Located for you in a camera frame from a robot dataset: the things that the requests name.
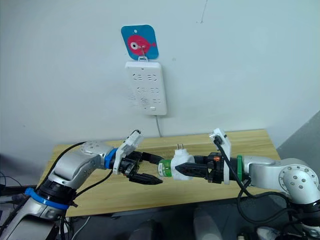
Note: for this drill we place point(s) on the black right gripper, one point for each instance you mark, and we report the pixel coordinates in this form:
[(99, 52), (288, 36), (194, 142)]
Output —
[(216, 170)]

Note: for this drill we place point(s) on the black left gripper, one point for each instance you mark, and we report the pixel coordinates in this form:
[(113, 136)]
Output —
[(130, 163)]

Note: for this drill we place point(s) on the green repellent liquid bottle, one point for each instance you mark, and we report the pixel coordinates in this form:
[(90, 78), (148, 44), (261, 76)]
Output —
[(165, 168)]

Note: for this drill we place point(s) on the white mosquito repellent heater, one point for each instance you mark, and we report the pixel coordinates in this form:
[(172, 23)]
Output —
[(182, 157)]

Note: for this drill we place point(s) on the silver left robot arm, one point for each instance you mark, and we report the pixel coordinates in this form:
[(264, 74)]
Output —
[(72, 165)]

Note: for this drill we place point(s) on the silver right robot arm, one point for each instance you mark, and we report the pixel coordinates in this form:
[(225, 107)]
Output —
[(275, 172)]

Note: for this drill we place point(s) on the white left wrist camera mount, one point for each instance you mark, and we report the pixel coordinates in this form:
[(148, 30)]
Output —
[(125, 150)]

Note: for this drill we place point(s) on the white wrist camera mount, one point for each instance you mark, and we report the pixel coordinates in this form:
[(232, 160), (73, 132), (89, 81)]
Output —
[(125, 150), (226, 150)]

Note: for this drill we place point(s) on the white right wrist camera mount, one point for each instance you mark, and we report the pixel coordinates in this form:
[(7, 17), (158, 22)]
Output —
[(226, 150)]

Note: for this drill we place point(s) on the white wall power strip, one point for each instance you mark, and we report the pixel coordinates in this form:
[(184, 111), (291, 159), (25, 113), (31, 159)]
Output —
[(146, 71)]

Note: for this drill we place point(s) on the blue fish wall hook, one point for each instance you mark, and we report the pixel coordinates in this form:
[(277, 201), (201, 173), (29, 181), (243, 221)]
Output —
[(130, 35)]

